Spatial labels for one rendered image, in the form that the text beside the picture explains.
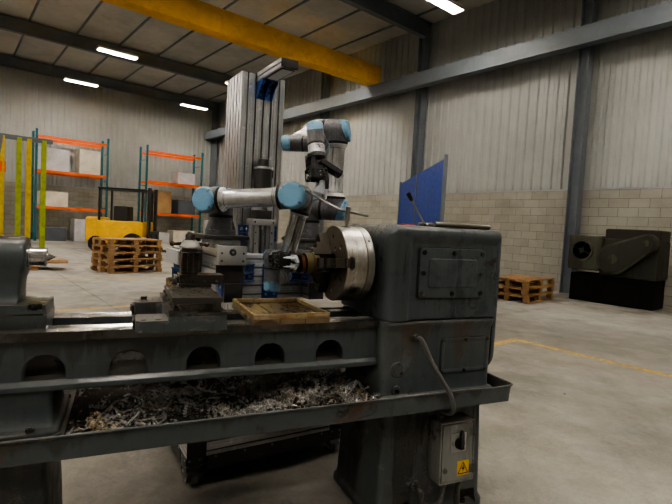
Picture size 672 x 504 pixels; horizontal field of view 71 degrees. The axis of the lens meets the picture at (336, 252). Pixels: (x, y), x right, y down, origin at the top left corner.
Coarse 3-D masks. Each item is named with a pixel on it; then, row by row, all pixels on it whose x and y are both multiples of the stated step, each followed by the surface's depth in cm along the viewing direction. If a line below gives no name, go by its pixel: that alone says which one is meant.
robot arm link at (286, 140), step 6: (318, 120) 250; (300, 132) 226; (306, 132) 231; (282, 138) 217; (288, 138) 216; (294, 138) 216; (300, 138) 215; (282, 144) 217; (288, 144) 216; (294, 144) 216; (300, 144) 215; (288, 150) 219; (294, 150) 218; (300, 150) 218
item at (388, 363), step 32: (416, 320) 194; (448, 320) 198; (480, 320) 204; (384, 352) 188; (416, 352) 193; (448, 352) 199; (480, 352) 207; (384, 384) 188; (416, 384) 195; (448, 384) 201; (480, 384) 208; (416, 416) 199; (352, 448) 216; (384, 448) 194; (416, 448) 200; (352, 480) 214; (384, 480) 194
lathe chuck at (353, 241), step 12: (336, 228) 194; (348, 228) 194; (336, 240) 193; (348, 240) 187; (360, 240) 189; (336, 252) 193; (348, 252) 184; (360, 252) 186; (360, 264) 185; (336, 276) 192; (348, 276) 184; (360, 276) 186; (336, 288) 192; (348, 288) 187; (360, 288) 189; (336, 300) 196
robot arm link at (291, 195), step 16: (208, 192) 212; (224, 192) 214; (240, 192) 212; (256, 192) 210; (272, 192) 208; (288, 192) 204; (304, 192) 205; (208, 208) 213; (224, 208) 216; (288, 208) 210; (304, 208) 216
